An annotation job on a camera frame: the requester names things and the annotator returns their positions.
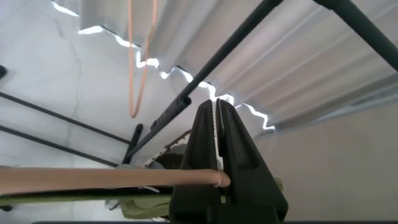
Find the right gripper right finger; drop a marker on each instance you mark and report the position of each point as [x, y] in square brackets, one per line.
[248, 193]

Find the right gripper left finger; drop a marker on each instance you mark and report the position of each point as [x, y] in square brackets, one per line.
[196, 199]

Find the green long-sleeved shirt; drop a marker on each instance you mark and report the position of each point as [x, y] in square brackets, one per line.
[143, 208]

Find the pink clothes hanger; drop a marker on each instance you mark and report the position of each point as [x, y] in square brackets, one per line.
[130, 46]
[93, 180]

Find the white laundry basket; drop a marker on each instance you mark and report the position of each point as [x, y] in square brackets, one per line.
[171, 149]

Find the black clothes rack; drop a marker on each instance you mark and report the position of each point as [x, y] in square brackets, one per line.
[217, 59]

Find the white curtain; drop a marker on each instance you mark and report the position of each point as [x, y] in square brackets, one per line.
[280, 46]

